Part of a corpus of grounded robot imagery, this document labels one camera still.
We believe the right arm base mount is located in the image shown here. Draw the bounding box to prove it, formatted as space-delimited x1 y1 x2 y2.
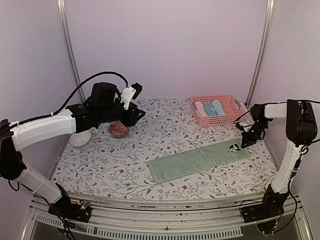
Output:
239 203 285 223

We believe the floral table mat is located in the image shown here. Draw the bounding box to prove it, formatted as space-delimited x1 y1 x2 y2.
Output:
52 99 278 201

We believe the pink plastic basket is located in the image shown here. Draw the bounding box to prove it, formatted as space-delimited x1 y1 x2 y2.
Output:
190 94 246 127

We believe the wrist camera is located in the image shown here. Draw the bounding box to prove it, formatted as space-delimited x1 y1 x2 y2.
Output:
235 121 252 132
120 82 143 110

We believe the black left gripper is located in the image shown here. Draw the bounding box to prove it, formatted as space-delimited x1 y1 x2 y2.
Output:
98 97 146 127

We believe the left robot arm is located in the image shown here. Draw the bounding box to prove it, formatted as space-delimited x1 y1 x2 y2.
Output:
0 82 146 217

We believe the aluminium frame post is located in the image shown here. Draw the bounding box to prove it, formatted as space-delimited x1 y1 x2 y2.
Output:
245 0 275 107
56 0 81 87

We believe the rolled pink towel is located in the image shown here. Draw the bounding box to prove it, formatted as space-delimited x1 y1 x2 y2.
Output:
194 101 208 118

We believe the white ceramic bowl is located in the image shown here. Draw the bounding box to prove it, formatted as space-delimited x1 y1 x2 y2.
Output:
69 130 92 150

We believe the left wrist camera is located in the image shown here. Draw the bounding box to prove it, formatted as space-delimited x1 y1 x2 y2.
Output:
120 82 143 110

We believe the right aluminium frame post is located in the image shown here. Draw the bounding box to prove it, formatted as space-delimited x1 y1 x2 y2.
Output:
245 0 275 107

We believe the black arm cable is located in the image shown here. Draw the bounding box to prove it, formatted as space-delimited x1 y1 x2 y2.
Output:
7 71 129 128
233 99 320 233

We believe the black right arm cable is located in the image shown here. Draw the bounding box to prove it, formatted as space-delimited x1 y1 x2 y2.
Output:
233 99 320 233

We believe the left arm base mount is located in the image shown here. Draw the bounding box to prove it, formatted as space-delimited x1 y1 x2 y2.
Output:
48 198 92 223

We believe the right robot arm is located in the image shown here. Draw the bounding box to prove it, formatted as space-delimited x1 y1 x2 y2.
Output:
234 99 320 218

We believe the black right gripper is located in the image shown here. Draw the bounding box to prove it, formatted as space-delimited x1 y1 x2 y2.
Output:
242 120 269 148

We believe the left aluminium frame post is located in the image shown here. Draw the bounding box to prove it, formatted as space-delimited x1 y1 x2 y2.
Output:
56 0 81 87

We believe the rolled blue towel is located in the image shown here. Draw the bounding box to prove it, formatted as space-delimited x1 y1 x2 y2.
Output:
203 102 217 117

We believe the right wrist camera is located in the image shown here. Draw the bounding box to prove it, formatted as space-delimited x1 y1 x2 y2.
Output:
235 121 252 132

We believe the green panda towel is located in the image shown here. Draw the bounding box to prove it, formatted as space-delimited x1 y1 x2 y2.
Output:
146 138 250 184

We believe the front aluminium rail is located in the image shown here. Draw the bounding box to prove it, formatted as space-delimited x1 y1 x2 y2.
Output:
23 193 312 240

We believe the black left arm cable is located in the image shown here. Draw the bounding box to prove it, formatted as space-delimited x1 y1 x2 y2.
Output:
7 71 129 128

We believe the light blue towel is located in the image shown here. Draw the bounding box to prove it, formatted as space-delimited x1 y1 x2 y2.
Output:
211 99 226 116

